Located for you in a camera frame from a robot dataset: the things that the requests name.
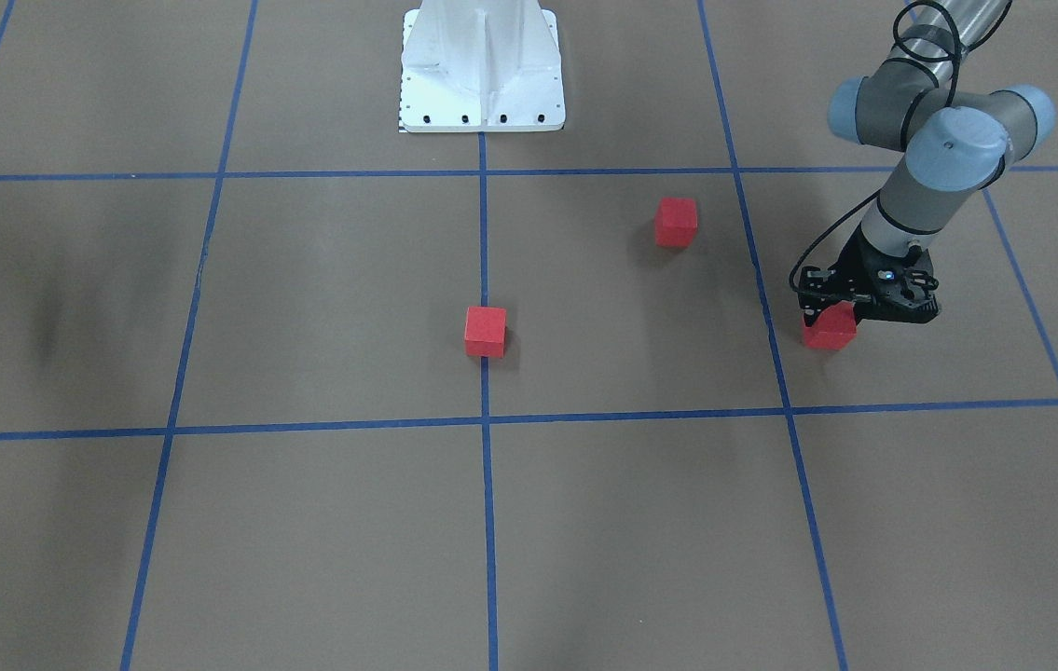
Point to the red cube block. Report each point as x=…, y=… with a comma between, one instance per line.
x=485, y=332
x=832, y=328
x=675, y=222

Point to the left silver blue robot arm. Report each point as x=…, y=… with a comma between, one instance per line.
x=952, y=144

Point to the white central pillar mount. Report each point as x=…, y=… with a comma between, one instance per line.
x=481, y=67

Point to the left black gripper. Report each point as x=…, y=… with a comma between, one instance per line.
x=856, y=262

